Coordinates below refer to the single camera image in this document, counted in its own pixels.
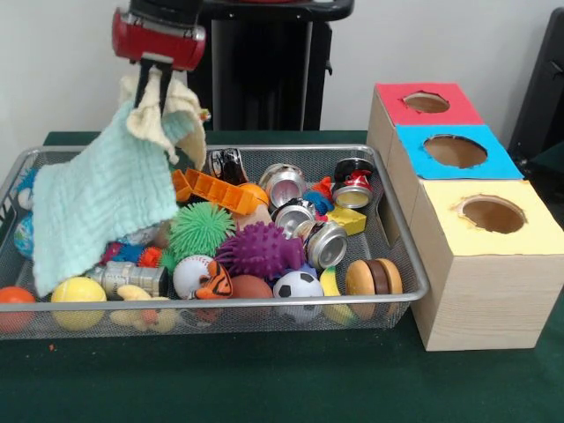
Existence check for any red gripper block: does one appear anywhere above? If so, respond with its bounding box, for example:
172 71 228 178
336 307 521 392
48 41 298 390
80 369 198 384
110 7 207 119

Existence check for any cream muslin cloth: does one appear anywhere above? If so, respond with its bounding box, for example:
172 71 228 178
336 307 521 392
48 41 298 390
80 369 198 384
119 72 208 171

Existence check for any light blue muslin cloth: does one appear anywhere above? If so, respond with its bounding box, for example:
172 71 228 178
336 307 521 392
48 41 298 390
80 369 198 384
31 100 195 297

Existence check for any wooden box with three holes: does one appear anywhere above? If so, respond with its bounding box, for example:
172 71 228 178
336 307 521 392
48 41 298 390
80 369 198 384
366 81 564 353

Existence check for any green spiky ball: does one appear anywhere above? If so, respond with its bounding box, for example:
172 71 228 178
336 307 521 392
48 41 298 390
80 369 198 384
169 201 237 261

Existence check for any small baseball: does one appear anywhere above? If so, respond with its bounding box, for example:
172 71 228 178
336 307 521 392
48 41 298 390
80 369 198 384
172 254 215 300

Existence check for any purple spiky ball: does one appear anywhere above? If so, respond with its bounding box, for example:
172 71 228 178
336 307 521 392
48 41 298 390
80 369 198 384
214 221 306 279

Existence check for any orange tiger toy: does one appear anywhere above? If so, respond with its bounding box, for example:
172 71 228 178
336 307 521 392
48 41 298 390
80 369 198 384
193 259 234 301

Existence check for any yellow ball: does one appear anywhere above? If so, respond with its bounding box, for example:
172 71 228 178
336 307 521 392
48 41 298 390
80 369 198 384
51 276 108 330

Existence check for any crushed red soda can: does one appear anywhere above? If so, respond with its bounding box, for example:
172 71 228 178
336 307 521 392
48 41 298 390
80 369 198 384
331 157 375 209

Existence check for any yellow toy cheese wedge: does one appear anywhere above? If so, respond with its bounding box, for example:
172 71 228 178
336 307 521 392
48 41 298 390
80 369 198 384
325 205 367 237

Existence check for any small soccer ball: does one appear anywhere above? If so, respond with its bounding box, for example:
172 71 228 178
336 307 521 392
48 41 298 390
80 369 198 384
271 271 325 323

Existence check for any orange ball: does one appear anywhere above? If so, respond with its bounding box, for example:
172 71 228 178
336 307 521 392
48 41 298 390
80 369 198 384
0 286 36 334

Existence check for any toy hamburger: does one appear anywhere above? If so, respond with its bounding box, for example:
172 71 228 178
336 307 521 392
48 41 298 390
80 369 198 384
345 257 404 318

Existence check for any dark green table cloth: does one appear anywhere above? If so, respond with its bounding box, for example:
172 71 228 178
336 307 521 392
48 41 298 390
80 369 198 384
0 130 564 423

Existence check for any black upright panel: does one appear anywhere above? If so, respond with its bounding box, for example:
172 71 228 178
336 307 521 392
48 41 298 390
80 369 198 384
506 6 564 153

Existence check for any green clothed side table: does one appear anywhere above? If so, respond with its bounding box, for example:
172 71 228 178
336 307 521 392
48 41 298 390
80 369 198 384
523 143 564 189

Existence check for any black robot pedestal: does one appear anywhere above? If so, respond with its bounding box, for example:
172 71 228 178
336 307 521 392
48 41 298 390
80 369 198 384
189 0 356 131

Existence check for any shallow wire mesh bin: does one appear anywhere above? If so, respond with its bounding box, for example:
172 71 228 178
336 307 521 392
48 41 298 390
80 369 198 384
0 144 429 341

